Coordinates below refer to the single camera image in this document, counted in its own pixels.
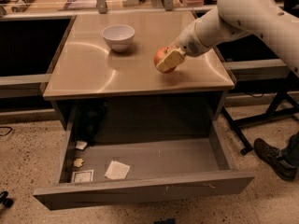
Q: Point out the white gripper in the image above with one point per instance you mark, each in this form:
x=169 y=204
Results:
x=188 y=41

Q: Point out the red apple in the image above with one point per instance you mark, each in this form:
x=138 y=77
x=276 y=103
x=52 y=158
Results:
x=159 y=54

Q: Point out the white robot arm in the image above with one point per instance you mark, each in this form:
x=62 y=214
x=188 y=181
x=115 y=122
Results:
x=230 y=20

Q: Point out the steel top counter cabinet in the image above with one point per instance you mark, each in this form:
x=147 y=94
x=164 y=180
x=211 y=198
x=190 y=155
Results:
x=88 y=68

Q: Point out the grey open drawer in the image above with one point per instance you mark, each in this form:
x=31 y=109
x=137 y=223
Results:
x=175 y=153

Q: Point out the white ceramic bowl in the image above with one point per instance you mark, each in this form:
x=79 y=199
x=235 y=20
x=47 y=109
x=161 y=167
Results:
x=119 y=37

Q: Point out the black metal stand leg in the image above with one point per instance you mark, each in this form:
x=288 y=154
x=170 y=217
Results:
x=271 y=112

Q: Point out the white paper note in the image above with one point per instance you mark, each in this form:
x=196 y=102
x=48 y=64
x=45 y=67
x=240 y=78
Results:
x=117 y=170

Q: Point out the small white paper scrap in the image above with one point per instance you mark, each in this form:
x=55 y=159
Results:
x=81 y=145

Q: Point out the small tan puzzle piece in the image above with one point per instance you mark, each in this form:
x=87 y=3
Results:
x=78 y=162

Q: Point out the framed white card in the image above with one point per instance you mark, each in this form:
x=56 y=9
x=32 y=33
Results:
x=82 y=176

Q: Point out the dark sneaker shoe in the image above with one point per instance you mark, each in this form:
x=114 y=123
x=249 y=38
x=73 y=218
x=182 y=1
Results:
x=272 y=156

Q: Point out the black floor object left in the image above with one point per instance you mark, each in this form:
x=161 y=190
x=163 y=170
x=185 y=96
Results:
x=4 y=200

